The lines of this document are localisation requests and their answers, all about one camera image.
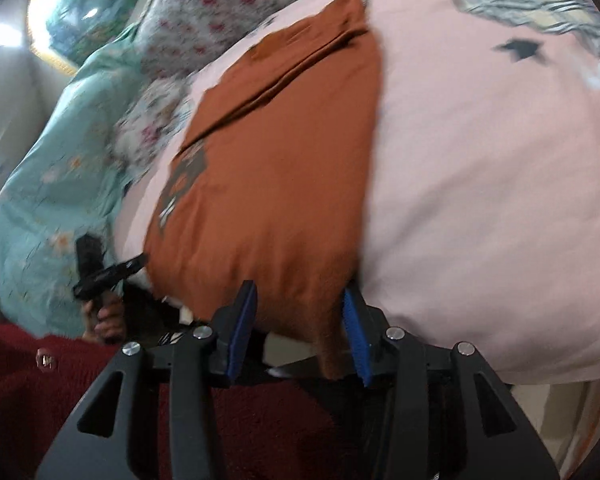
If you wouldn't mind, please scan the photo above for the teal floral quilt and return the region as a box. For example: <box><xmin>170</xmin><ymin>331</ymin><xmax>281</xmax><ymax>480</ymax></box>
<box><xmin>0</xmin><ymin>25</ymin><xmax>191</xmax><ymax>338</ymax></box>

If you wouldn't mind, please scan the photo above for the white red-flowered quilt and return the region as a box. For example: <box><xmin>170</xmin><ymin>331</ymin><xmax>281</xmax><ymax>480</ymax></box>
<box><xmin>140</xmin><ymin>0</ymin><xmax>381</xmax><ymax>83</ymax></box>

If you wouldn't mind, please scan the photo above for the dark red fuzzy cloth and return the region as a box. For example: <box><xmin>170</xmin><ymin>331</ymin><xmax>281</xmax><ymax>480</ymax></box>
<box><xmin>0</xmin><ymin>322</ymin><xmax>361</xmax><ymax>480</ymax></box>

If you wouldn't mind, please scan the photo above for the gold framed landscape picture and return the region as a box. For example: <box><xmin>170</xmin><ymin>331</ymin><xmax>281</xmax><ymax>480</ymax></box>
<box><xmin>27</xmin><ymin>0</ymin><xmax>181</xmax><ymax>73</ymax></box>

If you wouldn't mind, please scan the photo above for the beige rose-print ruffled pillow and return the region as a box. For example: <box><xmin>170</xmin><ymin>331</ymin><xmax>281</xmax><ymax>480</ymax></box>
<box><xmin>111</xmin><ymin>77</ymin><xmax>197</xmax><ymax>183</ymax></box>

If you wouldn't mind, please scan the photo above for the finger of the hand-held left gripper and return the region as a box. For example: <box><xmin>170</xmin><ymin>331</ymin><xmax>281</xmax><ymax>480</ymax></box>
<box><xmin>99</xmin><ymin>253</ymin><xmax>149</xmax><ymax>287</ymax></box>
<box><xmin>75</xmin><ymin>234</ymin><xmax>104</xmax><ymax>287</ymax></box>

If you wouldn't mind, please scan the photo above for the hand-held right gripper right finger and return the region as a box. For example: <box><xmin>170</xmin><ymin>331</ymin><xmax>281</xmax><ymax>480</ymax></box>
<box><xmin>341</xmin><ymin>286</ymin><xmax>561</xmax><ymax>480</ymax></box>

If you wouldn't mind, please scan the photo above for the person's left hand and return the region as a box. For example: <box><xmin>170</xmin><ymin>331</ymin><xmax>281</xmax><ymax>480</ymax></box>
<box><xmin>81</xmin><ymin>299</ymin><xmax>127</xmax><ymax>345</ymax></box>

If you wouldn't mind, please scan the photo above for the orange knit sweater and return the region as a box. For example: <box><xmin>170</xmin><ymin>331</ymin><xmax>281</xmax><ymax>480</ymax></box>
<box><xmin>142</xmin><ymin>0</ymin><xmax>385</xmax><ymax>380</ymax></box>

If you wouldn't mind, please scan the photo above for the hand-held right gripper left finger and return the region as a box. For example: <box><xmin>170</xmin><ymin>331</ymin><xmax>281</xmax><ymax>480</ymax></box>
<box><xmin>34</xmin><ymin>280</ymin><xmax>259</xmax><ymax>480</ymax></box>

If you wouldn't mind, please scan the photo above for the pink plaid-heart bedsheet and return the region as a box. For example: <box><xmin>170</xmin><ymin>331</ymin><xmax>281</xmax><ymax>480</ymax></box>
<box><xmin>112</xmin><ymin>0</ymin><xmax>600</xmax><ymax>387</ymax></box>

